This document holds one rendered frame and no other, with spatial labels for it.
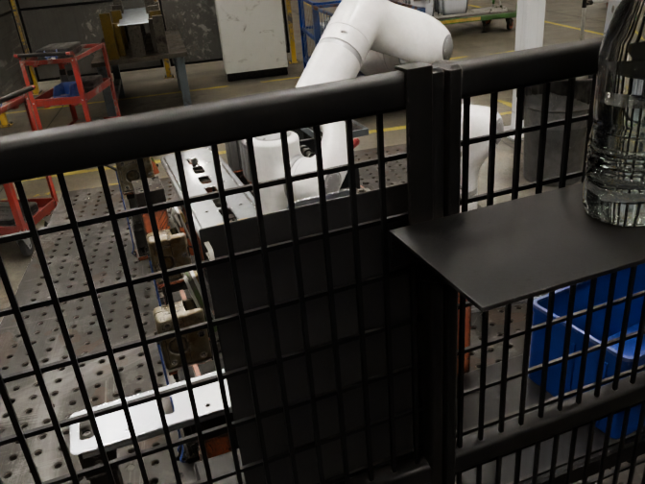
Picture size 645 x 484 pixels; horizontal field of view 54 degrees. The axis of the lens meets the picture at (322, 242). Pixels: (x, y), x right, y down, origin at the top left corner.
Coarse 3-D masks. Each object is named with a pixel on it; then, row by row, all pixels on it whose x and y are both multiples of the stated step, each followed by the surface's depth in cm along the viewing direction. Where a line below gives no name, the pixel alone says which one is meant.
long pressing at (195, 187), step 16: (160, 160) 213; (208, 160) 207; (224, 160) 205; (176, 176) 196; (192, 176) 195; (208, 176) 194; (224, 176) 192; (192, 192) 182; (192, 208) 171; (208, 208) 170; (240, 208) 168; (208, 224) 161
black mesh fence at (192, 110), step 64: (448, 64) 47; (512, 64) 49; (576, 64) 51; (64, 128) 40; (128, 128) 40; (192, 128) 42; (256, 128) 43; (448, 128) 49; (64, 192) 41; (256, 192) 46; (320, 192) 48; (384, 192) 50; (448, 192) 51; (512, 192) 55; (0, 256) 41; (384, 256) 52; (64, 320) 45; (448, 320) 56; (640, 320) 69; (0, 384) 45; (192, 384) 51; (448, 384) 60; (640, 384) 72; (64, 448) 49; (320, 448) 58; (448, 448) 63; (512, 448) 67
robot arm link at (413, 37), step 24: (360, 0) 114; (384, 0) 119; (336, 24) 113; (360, 24) 113; (384, 24) 118; (408, 24) 121; (432, 24) 123; (360, 48) 113; (384, 48) 122; (408, 48) 122; (432, 48) 123
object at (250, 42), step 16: (224, 0) 767; (240, 0) 771; (256, 0) 774; (272, 0) 778; (224, 16) 775; (240, 16) 779; (256, 16) 782; (272, 16) 786; (224, 32) 782; (240, 32) 786; (256, 32) 790; (272, 32) 794; (224, 48) 790; (240, 48) 794; (256, 48) 798; (272, 48) 802; (224, 64) 832; (240, 64) 803; (256, 64) 807; (272, 64) 810
